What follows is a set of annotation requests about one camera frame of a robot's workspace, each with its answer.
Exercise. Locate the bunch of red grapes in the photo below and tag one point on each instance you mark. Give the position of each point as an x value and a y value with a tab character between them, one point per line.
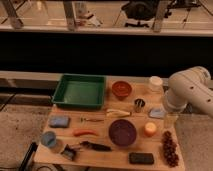
169	149

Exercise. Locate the orange bowl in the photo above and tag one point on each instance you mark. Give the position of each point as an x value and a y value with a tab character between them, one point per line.
121	89

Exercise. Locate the small metal utensil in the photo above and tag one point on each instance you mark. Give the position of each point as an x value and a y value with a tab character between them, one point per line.
90	120

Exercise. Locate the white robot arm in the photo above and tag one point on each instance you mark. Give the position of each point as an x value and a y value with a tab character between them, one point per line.
187	86

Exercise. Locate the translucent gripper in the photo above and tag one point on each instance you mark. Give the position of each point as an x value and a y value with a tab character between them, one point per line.
170	119

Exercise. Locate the black sponge block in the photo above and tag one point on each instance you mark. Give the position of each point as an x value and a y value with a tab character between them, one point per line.
141	158

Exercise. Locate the blue cup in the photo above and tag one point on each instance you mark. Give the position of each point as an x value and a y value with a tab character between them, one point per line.
48	139

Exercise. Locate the green plastic tray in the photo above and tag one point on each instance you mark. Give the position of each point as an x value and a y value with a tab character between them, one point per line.
80	91

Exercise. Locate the orange apple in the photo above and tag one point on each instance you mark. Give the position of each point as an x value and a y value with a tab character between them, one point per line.
150	129

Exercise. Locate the black marker tool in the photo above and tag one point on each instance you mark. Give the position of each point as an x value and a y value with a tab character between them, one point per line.
95	146

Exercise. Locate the orange carrot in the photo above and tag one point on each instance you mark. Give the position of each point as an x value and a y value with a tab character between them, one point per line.
84	132

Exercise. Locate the metal cup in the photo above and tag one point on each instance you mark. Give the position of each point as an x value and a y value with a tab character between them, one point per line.
138	105

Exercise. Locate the purple bowl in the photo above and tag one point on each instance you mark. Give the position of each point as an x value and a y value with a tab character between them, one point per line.
122	133

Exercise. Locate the light blue cloth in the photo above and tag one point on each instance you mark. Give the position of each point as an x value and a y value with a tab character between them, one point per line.
157	113

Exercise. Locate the black binder clip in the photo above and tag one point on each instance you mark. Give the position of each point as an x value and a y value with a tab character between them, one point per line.
70	153

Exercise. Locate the blue sponge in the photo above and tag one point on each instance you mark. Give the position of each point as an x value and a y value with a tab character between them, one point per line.
59	121

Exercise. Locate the black office chair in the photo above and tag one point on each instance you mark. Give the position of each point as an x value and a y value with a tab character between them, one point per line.
141	11

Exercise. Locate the yellow banana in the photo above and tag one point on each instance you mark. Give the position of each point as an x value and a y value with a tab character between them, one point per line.
117	113

